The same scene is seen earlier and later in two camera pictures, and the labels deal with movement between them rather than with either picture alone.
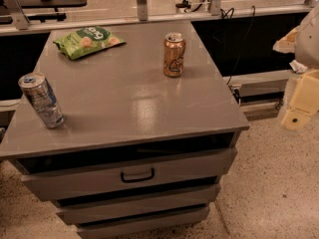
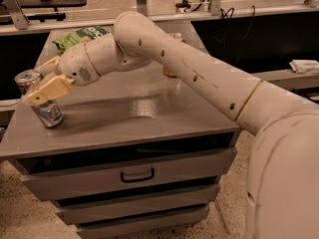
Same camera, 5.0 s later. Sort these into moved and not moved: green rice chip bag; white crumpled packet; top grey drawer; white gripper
Moved: white gripper
Not moved: top grey drawer; white crumpled packet; green rice chip bag
